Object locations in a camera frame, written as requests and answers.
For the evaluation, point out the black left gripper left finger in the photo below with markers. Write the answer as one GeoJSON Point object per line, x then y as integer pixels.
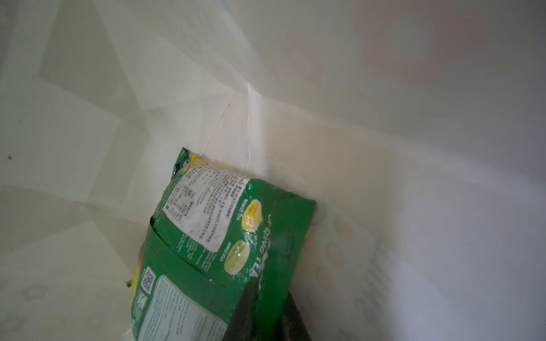
{"type": "Point", "coordinates": [241, 326]}

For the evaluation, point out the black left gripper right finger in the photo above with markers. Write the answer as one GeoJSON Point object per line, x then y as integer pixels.
{"type": "Point", "coordinates": [290, 326]}

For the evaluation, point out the green snack pack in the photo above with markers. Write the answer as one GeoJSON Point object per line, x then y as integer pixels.
{"type": "Point", "coordinates": [213, 231]}

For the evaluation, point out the white printed paper bag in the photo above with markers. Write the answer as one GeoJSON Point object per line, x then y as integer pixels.
{"type": "Point", "coordinates": [418, 127]}

